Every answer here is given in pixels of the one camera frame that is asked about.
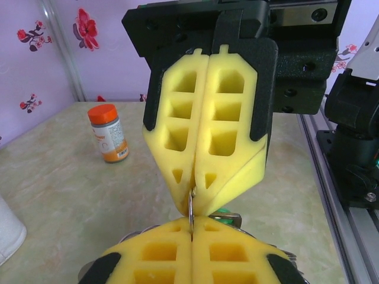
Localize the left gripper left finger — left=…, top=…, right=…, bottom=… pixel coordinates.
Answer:
left=78, top=217, right=193, bottom=284

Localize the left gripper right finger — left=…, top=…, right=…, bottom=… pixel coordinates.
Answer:
left=191, top=215, right=306, bottom=284

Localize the orange-capped pill bottle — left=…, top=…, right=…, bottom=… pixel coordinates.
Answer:
left=86, top=103, right=130, bottom=163

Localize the white zip case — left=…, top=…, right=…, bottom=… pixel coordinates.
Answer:
left=0, top=192, right=28, bottom=267

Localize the right black mount plate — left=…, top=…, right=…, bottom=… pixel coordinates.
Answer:
left=316, top=129, right=344, bottom=157

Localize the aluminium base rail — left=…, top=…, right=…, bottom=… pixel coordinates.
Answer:
left=297, top=114, right=379, bottom=284

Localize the right aluminium corner post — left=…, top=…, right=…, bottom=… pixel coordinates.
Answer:
left=40, top=0, right=87, bottom=103

